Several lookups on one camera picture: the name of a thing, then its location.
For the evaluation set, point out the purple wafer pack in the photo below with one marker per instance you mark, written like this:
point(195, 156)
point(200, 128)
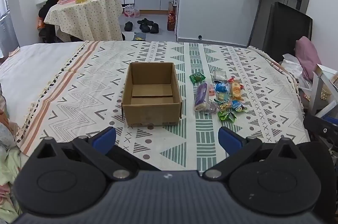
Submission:
point(202, 96)

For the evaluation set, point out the white plastic bag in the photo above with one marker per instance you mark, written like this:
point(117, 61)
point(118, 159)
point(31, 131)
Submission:
point(291, 67)

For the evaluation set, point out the gold candy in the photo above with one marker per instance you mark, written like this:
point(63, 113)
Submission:
point(224, 107)

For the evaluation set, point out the cardboard box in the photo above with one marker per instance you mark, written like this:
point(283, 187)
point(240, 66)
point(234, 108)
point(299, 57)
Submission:
point(151, 114)

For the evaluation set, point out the dark cloth with yellow tag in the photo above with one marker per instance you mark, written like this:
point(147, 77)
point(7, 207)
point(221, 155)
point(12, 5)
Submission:
point(139, 36)

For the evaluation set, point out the orange cracker packet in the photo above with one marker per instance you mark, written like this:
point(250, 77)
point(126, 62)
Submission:
point(236, 90)

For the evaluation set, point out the white bedsheet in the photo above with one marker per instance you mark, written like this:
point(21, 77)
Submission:
point(31, 68)

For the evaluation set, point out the black slipper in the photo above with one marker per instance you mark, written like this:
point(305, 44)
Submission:
point(144, 28)
point(154, 28)
point(144, 21)
point(128, 26)

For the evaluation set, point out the pile of pale clothes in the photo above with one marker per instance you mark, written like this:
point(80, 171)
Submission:
point(8, 160)

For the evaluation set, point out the white side table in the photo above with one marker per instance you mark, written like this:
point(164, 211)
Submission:
point(319, 92)

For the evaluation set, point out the pack of water bottles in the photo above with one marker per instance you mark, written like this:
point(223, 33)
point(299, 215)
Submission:
point(131, 10)

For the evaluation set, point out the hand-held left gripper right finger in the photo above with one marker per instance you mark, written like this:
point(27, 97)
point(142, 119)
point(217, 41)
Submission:
point(229, 141)

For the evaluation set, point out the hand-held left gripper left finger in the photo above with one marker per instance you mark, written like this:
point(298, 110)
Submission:
point(105, 138)

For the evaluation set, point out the blue candy packet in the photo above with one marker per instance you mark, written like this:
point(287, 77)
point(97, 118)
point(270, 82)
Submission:
point(237, 105)

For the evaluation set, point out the pink pillow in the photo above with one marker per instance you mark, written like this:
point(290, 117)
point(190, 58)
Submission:
point(309, 57)

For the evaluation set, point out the clear beige biscuit packet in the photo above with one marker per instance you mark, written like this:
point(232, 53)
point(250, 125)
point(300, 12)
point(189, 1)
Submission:
point(220, 76)

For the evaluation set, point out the red drink bottle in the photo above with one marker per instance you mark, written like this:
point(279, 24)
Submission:
point(171, 20)

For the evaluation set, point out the red candy bar packet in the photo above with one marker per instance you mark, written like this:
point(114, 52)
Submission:
point(231, 79)

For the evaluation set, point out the yellow-green cracker packet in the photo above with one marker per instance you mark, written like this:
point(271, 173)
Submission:
point(221, 96)

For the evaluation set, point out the green candy packet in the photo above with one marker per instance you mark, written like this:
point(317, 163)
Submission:
point(227, 116)

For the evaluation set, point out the green snack packet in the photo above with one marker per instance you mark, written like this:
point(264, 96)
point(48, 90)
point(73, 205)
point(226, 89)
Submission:
point(197, 78)

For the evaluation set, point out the round table with dotted tablecloth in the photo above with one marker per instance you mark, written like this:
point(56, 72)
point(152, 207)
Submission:
point(84, 18)

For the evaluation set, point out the blue snack packet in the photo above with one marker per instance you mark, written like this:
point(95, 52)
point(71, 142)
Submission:
point(221, 87)

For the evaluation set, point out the orange-pink snack packet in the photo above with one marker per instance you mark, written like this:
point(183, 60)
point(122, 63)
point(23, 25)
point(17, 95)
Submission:
point(211, 92)

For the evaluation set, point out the lilac snack packet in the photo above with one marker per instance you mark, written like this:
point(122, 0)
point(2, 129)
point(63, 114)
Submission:
point(212, 108)

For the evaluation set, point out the patterned blanket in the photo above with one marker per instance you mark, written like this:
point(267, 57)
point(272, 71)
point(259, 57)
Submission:
point(158, 144)

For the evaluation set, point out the grey ribbed appliance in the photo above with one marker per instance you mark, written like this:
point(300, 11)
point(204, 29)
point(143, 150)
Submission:
point(6, 34)

